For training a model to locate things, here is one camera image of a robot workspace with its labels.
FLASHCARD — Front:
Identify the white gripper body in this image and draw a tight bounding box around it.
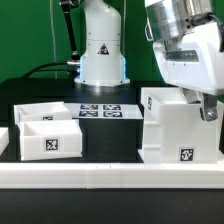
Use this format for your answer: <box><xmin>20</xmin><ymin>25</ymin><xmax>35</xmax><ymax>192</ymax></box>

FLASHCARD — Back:
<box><xmin>153</xmin><ymin>32</ymin><xmax>224</xmax><ymax>96</ymax></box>

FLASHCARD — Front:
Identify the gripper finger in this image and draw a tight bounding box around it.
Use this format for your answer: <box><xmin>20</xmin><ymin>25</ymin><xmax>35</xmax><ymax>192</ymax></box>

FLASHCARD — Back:
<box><xmin>182</xmin><ymin>88</ymin><xmax>201</xmax><ymax>104</ymax></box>
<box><xmin>200</xmin><ymin>93</ymin><xmax>218</xmax><ymax>121</ymax></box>

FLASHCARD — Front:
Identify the white drawer cabinet frame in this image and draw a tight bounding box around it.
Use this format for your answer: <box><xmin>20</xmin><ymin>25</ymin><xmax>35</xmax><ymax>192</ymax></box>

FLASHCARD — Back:
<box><xmin>141</xmin><ymin>87</ymin><xmax>224</xmax><ymax>164</ymax></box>

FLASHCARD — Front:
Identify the white front drawer box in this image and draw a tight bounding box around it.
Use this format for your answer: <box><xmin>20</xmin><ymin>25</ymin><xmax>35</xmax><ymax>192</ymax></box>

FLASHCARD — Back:
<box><xmin>20</xmin><ymin>120</ymin><xmax>82</xmax><ymax>161</ymax></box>

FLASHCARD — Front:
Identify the white drawer box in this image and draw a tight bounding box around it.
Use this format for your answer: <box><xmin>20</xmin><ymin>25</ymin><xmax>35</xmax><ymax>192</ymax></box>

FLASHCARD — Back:
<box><xmin>20</xmin><ymin>120</ymin><xmax>82</xmax><ymax>161</ymax></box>
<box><xmin>14</xmin><ymin>101</ymin><xmax>72</xmax><ymax>125</ymax></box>

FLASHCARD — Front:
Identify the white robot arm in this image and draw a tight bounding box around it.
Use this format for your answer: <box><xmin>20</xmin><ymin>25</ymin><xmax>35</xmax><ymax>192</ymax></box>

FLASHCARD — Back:
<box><xmin>74</xmin><ymin>0</ymin><xmax>224</xmax><ymax>121</ymax></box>

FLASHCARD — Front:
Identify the white rear drawer box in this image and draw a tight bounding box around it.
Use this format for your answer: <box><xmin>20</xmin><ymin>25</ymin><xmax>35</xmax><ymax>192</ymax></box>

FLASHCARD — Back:
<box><xmin>14</xmin><ymin>101</ymin><xmax>72</xmax><ymax>125</ymax></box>

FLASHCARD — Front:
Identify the paper marker sheet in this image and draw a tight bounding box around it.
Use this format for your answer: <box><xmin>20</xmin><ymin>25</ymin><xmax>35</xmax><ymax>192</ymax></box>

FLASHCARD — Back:
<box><xmin>65</xmin><ymin>103</ymin><xmax>143</xmax><ymax>120</ymax></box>

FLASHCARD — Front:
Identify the white table border fence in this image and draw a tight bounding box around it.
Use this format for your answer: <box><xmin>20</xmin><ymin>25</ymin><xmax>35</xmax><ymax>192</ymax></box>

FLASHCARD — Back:
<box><xmin>0</xmin><ymin>161</ymin><xmax>224</xmax><ymax>189</ymax></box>

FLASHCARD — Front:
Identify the black camera stand pole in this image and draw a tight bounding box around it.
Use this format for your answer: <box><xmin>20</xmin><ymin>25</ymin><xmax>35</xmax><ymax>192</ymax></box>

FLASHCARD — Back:
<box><xmin>59</xmin><ymin>0</ymin><xmax>80</xmax><ymax>60</ymax></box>

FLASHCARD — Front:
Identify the black cable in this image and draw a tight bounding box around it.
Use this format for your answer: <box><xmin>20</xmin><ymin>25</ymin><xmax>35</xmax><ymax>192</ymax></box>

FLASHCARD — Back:
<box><xmin>21</xmin><ymin>61</ymin><xmax>81</xmax><ymax>80</ymax></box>

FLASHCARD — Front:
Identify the thin white cable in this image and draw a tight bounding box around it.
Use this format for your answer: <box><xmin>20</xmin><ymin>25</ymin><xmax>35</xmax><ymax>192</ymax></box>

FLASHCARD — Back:
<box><xmin>49</xmin><ymin>0</ymin><xmax>58</xmax><ymax>80</ymax></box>

